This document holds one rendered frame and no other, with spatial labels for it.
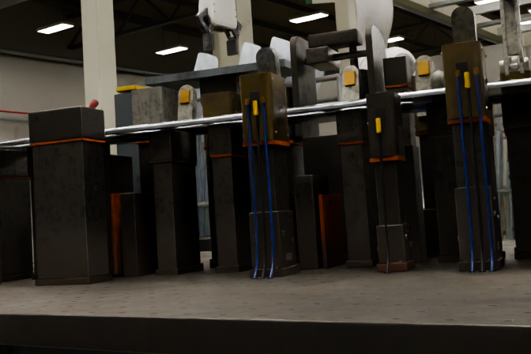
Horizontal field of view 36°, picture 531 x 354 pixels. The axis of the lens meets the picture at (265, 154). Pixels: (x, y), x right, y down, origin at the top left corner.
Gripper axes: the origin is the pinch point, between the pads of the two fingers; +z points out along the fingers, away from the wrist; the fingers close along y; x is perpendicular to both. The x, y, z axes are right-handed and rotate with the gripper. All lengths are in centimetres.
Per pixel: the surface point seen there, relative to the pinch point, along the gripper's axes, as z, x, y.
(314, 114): 23, 40, 20
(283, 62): 7.2, 20.4, 2.6
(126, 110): 13.2, -22.6, 11.4
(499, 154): -13, -200, -721
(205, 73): 7.1, 1.2, 8.1
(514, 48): 13, 74, 0
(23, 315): 53, 42, 93
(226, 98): 16.4, 16.5, 19.4
